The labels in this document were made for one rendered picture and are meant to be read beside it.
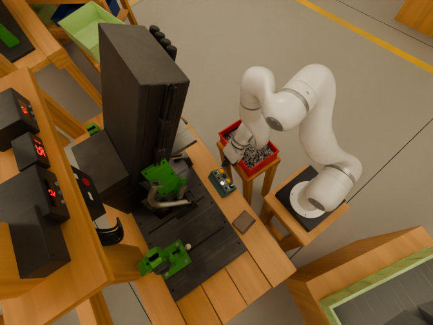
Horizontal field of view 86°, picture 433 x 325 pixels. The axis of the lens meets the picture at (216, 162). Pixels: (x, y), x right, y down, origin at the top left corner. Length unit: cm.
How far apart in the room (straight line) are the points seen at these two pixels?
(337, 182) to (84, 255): 80
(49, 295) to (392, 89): 315
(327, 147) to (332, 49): 266
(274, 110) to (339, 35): 300
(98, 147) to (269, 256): 96
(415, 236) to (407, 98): 186
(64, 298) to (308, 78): 81
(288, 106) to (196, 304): 99
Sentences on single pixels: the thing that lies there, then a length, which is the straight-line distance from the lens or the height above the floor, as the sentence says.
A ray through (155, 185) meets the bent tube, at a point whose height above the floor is 121.
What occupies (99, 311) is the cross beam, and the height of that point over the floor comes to 124.
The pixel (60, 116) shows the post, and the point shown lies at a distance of 169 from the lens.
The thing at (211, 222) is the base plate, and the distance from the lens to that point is 126.
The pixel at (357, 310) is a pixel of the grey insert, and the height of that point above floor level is 85.
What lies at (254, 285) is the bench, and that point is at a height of 88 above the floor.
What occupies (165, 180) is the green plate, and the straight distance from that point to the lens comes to 109.
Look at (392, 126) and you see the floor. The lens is 289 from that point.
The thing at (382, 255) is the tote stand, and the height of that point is 79.
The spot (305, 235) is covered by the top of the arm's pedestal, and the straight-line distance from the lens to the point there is 132.
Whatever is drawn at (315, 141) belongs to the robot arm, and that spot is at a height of 149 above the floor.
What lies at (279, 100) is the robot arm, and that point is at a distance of 64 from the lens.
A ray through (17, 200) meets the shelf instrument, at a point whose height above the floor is 161.
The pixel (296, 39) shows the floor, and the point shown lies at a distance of 344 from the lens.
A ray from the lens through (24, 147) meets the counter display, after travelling 89.
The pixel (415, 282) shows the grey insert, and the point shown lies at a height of 85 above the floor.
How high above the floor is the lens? 213
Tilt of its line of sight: 65 degrees down
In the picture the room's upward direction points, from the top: 15 degrees counter-clockwise
